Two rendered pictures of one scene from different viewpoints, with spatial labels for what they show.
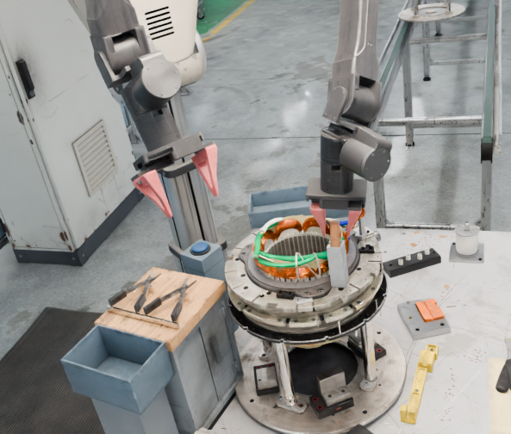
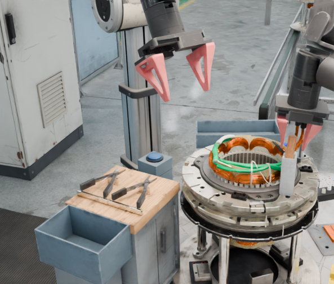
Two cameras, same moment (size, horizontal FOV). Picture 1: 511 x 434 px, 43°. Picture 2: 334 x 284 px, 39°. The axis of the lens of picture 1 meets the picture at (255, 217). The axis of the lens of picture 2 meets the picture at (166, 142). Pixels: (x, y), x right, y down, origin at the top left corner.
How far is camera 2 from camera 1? 0.29 m
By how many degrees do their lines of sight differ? 5
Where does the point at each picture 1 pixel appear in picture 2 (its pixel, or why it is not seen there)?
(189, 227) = (142, 142)
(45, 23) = not seen: outside the picture
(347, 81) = (330, 8)
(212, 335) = (164, 227)
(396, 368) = (312, 276)
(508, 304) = not seen: outside the picture
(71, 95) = (41, 48)
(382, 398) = not seen: outside the picture
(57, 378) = (1, 263)
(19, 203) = not seen: outside the picture
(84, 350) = (54, 225)
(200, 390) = (147, 274)
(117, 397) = (82, 268)
